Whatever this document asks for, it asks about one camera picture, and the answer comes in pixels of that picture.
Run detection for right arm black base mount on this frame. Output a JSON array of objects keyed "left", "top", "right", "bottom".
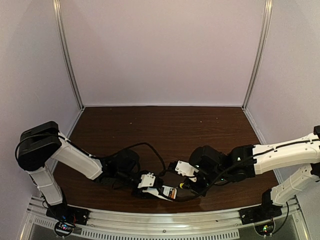
[{"left": 238, "top": 205, "right": 282, "bottom": 237}]

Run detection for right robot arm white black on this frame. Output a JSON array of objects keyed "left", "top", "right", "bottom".
[{"left": 179, "top": 126, "right": 320, "bottom": 206}]

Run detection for front aluminium rail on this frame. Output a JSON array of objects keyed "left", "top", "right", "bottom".
[{"left": 17, "top": 197, "right": 311, "bottom": 240}]

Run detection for right black braided cable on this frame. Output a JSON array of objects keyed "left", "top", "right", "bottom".
[{"left": 172, "top": 139, "right": 320, "bottom": 202}]

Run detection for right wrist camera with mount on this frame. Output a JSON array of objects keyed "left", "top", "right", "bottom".
[{"left": 167, "top": 160, "right": 199, "bottom": 182}]

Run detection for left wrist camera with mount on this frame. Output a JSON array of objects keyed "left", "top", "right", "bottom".
[{"left": 138, "top": 172, "right": 161, "bottom": 189}]

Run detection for white red remote control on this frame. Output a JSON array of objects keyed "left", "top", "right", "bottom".
[{"left": 160, "top": 185, "right": 177, "bottom": 202}]

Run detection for aluminium frame post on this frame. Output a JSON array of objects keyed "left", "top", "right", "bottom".
[
  {"left": 242, "top": 0, "right": 273, "bottom": 111},
  {"left": 52, "top": 0, "right": 85, "bottom": 110}
]

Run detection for left black braided cable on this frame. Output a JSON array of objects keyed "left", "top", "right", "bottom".
[{"left": 14, "top": 132, "right": 167, "bottom": 176}]

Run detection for left aluminium frame post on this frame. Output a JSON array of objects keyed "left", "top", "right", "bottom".
[{"left": 52, "top": 0, "right": 85, "bottom": 110}]

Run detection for black braided cable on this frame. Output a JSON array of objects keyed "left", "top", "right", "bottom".
[
  {"left": 172, "top": 139, "right": 320, "bottom": 202},
  {"left": 14, "top": 132, "right": 167, "bottom": 176}
]

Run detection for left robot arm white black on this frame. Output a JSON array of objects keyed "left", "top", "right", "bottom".
[{"left": 14, "top": 121, "right": 161, "bottom": 207}]

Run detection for right aluminium frame post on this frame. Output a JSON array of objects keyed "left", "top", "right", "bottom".
[{"left": 242, "top": 0, "right": 273, "bottom": 111}]

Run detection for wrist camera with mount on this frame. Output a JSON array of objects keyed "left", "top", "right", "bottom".
[
  {"left": 138, "top": 172, "right": 161, "bottom": 189},
  {"left": 167, "top": 160, "right": 199, "bottom": 182}
]

